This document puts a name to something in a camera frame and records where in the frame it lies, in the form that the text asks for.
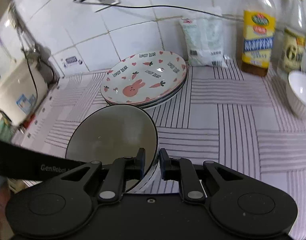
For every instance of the white ribbed bowl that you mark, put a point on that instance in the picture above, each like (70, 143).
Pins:
(296, 93)
(114, 132)

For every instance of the striped white tablecloth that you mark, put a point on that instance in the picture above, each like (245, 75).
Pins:
(241, 121)

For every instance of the blue fried egg plate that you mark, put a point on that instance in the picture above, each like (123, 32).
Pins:
(150, 78)

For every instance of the vinegar bottle yellow cap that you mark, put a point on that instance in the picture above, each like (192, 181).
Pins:
(294, 40)

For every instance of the white salt bag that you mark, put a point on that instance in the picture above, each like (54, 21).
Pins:
(204, 36)

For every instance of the white plate with sun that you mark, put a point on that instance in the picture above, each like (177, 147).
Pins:
(140, 93)

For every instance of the hanging metal ladles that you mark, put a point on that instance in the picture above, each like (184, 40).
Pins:
(28, 44)

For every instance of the white rice cooker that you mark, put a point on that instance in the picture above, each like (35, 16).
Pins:
(21, 91)

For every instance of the rabbit carrot pattern plate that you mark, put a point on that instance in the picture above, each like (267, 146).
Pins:
(158, 62)

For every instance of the wall warning sticker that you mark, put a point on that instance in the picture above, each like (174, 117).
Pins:
(70, 61)

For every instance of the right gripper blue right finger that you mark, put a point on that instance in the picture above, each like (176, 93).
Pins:
(182, 171)

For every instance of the cooking wine bottle yellow label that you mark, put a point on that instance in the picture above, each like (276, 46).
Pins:
(258, 36)

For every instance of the white ribbed bowl front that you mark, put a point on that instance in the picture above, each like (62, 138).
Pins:
(114, 132)

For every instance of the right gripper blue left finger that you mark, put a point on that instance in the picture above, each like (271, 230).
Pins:
(122, 170)

